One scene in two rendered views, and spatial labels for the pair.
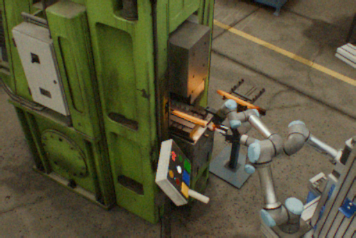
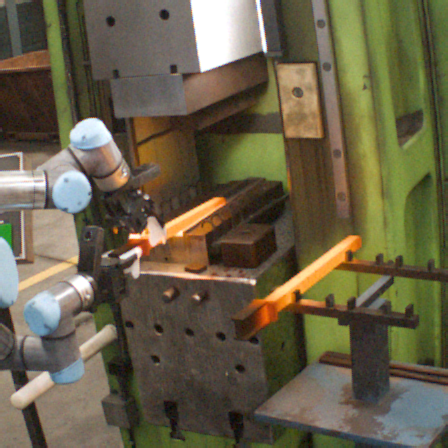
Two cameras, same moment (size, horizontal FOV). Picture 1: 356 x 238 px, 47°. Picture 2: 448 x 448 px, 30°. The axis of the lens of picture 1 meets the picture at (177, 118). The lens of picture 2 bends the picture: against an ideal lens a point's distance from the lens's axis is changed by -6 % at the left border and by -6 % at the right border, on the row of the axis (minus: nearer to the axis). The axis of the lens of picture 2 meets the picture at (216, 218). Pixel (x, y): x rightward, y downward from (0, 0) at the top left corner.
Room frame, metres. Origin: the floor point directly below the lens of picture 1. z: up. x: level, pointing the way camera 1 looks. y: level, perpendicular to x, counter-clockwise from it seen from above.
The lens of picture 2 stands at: (2.40, -2.06, 1.62)
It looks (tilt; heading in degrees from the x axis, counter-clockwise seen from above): 18 degrees down; 91
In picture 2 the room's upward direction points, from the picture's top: 8 degrees counter-clockwise
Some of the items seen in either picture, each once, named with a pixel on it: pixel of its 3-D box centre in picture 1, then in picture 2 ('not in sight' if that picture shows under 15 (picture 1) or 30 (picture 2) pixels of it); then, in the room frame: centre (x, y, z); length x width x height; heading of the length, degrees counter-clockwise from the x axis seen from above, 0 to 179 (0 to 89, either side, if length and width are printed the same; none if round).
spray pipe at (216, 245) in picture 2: not in sight; (247, 224); (2.43, -0.05, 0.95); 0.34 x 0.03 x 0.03; 60
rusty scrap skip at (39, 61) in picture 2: not in sight; (49, 95); (0.64, 6.80, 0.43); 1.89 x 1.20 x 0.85; 139
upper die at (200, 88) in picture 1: (172, 82); (194, 78); (2.35, 0.04, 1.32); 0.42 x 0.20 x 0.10; 60
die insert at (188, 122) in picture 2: not in sight; (214, 104); (2.39, 0.06, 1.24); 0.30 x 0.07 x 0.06; 60
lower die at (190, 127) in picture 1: (172, 117); (213, 217); (2.35, 0.04, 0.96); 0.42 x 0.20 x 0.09; 60
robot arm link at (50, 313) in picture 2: (253, 144); (52, 310); (2.03, -0.56, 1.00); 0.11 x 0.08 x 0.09; 60
